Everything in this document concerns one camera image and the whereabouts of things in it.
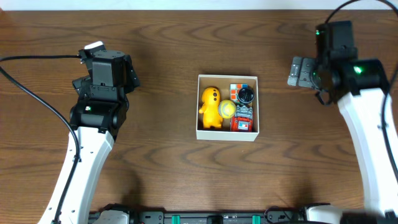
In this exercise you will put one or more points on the red and grey toy truck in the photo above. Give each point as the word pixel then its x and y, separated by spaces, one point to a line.
pixel 242 121

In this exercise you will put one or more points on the multicoloured puzzle cube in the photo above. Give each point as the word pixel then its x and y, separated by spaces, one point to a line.
pixel 233 91

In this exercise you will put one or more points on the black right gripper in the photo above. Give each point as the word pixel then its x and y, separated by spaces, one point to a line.
pixel 309 64

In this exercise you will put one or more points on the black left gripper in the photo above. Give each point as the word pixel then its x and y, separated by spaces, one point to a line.
pixel 134 76

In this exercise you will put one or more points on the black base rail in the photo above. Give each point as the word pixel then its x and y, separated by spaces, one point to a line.
pixel 117 213

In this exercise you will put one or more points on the open cardboard box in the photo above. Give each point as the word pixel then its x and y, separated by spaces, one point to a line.
pixel 222 83

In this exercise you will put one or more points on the small black round lid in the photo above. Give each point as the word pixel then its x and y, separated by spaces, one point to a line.
pixel 246 95

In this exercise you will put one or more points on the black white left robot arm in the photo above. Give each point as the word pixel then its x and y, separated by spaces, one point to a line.
pixel 95 120

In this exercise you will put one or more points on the yellow grey toy ball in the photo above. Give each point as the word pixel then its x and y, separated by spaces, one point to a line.
pixel 227 109

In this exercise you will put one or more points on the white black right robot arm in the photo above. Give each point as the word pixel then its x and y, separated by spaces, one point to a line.
pixel 360 89

